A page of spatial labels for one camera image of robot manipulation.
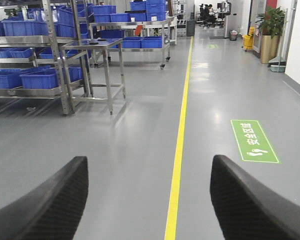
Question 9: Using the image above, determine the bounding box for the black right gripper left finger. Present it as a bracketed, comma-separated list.
[0, 156, 88, 240]

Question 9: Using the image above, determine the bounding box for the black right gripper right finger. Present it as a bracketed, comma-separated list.
[209, 155, 300, 240]

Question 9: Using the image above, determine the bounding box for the green floor safety sign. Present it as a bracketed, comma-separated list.
[230, 119, 281, 164]

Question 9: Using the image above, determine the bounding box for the small steel work table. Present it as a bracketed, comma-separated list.
[60, 38, 126, 115]

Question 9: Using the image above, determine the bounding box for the grey dustpan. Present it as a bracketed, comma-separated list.
[267, 8, 290, 73]

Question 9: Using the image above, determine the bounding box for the gold cylindrical planter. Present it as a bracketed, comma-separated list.
[260, 35, 280, 64]

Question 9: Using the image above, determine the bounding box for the yellow mop bucket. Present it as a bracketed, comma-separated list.
[242, 27, 255, 52]

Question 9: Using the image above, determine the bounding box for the potted green plant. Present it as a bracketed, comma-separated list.
[257, 6, 286, 38]

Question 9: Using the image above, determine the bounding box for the wheeled steel cart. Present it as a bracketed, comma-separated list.
[88, 16, 176, 70]

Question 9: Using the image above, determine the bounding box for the stainless steel rack frame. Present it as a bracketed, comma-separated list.
[0, 0, 89, 115]

